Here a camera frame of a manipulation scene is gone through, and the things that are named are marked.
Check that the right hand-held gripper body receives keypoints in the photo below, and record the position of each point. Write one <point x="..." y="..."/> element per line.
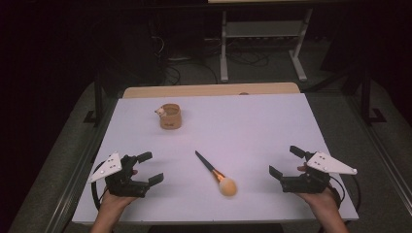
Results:
<point x="304" y="183"/>

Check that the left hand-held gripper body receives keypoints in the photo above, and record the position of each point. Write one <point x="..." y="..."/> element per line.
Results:
<point x="124" y="186"/>

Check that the brown cup with bear figure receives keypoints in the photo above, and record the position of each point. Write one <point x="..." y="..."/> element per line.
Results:
<point x="170" y="120"/>

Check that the person's left hand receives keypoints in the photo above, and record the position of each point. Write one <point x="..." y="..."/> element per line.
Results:
<point x="113" y="202"/>

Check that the person's right hand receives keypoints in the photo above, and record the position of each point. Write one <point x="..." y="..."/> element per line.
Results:
<point x="319" y="200"/>

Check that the black metal stand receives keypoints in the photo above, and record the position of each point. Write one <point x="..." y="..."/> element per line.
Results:
<point x="366" y="103"/>
<point x="98" y="103"/>

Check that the grey metal rail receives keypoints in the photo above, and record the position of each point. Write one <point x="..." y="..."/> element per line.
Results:
<point x="382" y="152"/>
<point x="81" y="168"/>

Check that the white metal desk frame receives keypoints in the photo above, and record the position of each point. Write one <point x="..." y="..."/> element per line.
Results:
<point x="223" y="48"/>

